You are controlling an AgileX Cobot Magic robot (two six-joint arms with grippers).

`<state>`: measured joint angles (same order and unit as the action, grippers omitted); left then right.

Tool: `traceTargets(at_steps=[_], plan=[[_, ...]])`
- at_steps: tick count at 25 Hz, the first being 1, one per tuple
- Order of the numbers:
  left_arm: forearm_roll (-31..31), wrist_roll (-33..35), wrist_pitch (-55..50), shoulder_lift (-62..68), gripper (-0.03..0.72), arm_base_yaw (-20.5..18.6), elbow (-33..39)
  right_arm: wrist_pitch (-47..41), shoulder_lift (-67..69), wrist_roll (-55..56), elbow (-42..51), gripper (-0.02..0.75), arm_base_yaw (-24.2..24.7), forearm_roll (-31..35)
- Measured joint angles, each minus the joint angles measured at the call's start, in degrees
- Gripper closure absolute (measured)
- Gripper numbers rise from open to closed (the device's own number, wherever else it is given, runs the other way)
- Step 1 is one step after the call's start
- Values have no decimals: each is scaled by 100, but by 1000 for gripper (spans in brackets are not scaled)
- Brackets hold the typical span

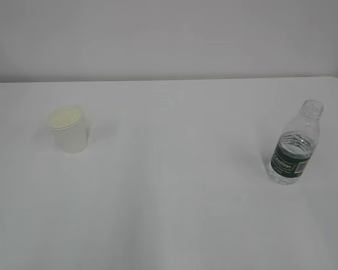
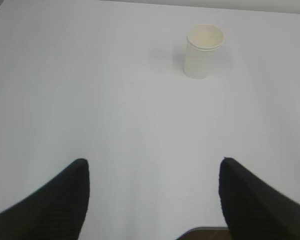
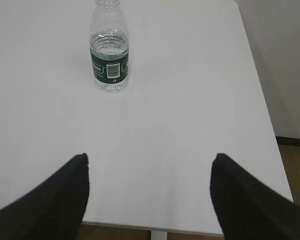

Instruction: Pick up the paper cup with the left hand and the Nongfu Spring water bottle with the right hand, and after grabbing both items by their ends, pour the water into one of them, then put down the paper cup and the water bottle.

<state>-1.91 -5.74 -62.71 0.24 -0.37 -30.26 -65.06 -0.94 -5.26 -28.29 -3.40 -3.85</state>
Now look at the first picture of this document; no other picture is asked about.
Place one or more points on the white paper cup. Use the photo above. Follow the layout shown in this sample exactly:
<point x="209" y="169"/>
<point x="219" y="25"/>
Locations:
<point x="68" y="126"/>

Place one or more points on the clear water bottle green label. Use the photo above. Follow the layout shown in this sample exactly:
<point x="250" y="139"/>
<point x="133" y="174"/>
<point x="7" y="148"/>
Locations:
<point x="296" y="144"/>

